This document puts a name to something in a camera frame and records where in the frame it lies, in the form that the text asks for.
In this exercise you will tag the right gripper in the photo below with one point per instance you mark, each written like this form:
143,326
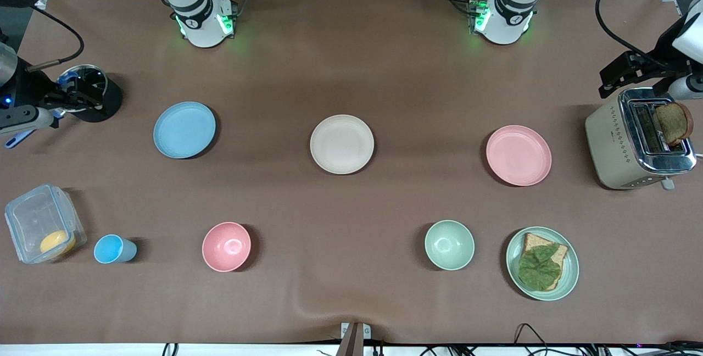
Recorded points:
30,85

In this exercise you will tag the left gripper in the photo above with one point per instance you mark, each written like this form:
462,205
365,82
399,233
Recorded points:
654,60

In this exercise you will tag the blue plate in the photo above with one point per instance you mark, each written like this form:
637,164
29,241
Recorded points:
184,129

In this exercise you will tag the pink plate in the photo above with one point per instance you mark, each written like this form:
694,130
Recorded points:
518,155

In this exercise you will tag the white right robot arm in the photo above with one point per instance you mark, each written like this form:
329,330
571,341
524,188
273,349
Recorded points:
200,21

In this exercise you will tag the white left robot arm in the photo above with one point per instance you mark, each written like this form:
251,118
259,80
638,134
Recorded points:
508,21

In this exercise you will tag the glass lid blue knob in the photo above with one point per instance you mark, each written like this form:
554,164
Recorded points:
90,72

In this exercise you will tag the brown toast slice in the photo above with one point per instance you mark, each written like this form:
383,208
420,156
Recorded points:
673,122

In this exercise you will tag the beige chrome toaster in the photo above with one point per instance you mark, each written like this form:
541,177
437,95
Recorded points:
609,147

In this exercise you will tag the clear plastic container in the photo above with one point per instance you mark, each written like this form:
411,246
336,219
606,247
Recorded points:
33,218

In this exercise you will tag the blue cup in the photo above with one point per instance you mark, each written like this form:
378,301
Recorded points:
110,249

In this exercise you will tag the bread slice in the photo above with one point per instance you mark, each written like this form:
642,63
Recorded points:
535,243

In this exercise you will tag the green plate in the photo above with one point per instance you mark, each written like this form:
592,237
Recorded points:
571,268

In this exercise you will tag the pink bowl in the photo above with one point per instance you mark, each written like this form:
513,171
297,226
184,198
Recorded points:
226,246

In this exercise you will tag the green lettuce leaf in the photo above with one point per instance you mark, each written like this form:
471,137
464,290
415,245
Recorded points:
538,271

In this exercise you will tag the brown table mat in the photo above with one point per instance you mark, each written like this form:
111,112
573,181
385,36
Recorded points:
384,70

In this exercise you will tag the green bowl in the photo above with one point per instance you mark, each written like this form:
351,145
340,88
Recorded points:
449,245

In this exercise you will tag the beige plate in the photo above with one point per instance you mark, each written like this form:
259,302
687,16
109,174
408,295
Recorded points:
341,144

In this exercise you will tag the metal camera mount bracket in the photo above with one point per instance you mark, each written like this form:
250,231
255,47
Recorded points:
356,339

